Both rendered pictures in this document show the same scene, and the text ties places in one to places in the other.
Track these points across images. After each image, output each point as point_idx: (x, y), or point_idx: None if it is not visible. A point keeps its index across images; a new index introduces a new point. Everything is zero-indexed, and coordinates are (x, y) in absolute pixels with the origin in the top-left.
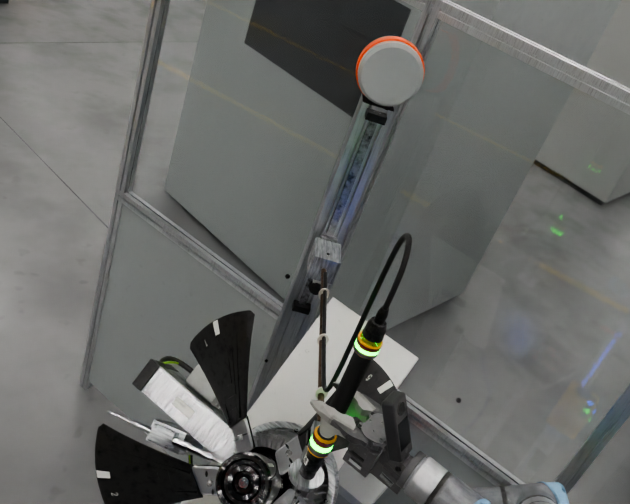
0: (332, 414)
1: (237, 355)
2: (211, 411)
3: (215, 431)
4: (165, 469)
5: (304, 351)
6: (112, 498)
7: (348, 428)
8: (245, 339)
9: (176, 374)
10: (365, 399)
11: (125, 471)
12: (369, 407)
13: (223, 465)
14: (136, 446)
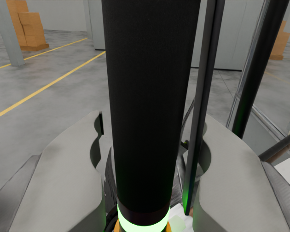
0: (61, 143)
1: (184, 119)
2: (179, 176)
3: (172, 191)
4: (112, 189)
5: None
6: (104, 196)
7: (3, 224)
8: (193, 103)
9: (184, 150)
10: (260, 182)
11: (107, 180)
12: (252, 224)
13: (116, 205)
14: (110, 165)
